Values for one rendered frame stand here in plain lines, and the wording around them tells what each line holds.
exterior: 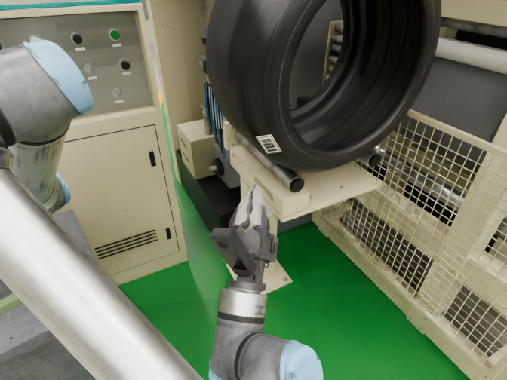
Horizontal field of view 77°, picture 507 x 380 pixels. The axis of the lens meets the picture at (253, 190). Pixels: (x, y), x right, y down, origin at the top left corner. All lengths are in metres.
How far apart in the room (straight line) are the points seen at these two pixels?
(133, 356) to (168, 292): 1.35
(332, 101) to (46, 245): 0.96
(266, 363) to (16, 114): 0.49
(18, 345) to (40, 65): 0.75
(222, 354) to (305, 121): 0.79
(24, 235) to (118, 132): 0.97
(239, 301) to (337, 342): 1.06
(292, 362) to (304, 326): 1.13
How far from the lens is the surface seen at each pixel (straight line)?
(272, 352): 0.55
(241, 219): 0.66
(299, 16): 0.68
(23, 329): 1.11
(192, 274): 1.84
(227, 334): 0.63
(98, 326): 0.44
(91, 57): 1.34
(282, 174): 0.89
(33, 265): 0.45
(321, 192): 1.02
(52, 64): 0.55
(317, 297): 1.75
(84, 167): 1.43
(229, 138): 1.11
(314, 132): 1.12
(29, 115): 0.53
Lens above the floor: 1.40
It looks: 36 degrees down
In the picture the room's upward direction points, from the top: straight up
